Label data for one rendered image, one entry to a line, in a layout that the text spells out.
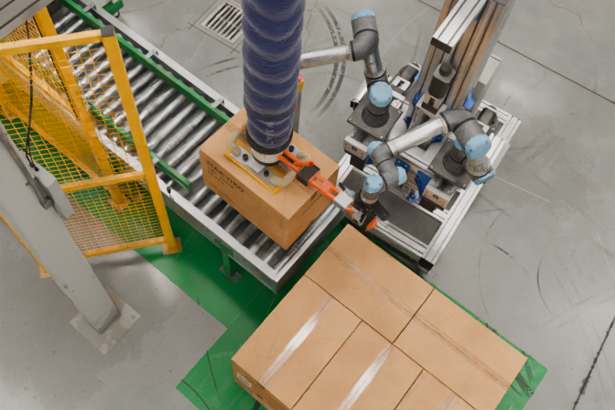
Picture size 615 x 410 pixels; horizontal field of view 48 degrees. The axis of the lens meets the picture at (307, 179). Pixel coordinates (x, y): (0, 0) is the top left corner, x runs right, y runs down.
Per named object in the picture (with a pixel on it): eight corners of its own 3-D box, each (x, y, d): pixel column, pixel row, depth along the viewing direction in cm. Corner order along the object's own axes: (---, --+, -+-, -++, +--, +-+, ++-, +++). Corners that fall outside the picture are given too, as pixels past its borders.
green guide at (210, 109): (58, 2, 455) (54, -8, 447) (70, -7, 459) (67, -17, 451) (242, 139, 416) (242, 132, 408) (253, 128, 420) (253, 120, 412)
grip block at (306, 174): (294, 178, 335) (295, 172, 330) (307, 165, 339) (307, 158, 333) (307, 188, 333) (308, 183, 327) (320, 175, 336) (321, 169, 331)
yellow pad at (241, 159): (223, 155, 350) (223, 150, 345) (237, 142, 353) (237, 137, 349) (275, 196, 341) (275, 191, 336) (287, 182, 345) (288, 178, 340)
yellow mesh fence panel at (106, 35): (40, 278, 426) (-131, 75, 240) (39, 264, 430) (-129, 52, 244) (182, 251, 440) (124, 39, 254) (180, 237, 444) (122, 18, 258)
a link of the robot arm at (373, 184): (387, 184, 293) (370, 191, 291) (383, 196, 302) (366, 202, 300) (379, 169, 296) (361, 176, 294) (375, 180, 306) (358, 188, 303)
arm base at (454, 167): (450, 145, 366) (455, 134, 357) (476, 159, 363) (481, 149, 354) (436, 166, 360) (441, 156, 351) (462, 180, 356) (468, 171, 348)
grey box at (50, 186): (34, 191, 292) (11, 156, 266) (43, 183, 294) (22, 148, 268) (67, 220, 287) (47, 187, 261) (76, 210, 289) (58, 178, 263)
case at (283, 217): (203, 184, 386) (198, 147, 351) (252, 137, 402) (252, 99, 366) (285, 251, 371) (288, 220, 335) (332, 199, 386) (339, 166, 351)
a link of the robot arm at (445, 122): (463, 93, 305) (364, 143, 302) (477, 113, 301) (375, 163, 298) (461, 106, 315) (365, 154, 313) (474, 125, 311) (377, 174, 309)
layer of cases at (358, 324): (233, 375, 392) (231, 359, 357) (340, 249, 431) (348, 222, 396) (405, 523, 363) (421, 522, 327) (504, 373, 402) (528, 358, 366)
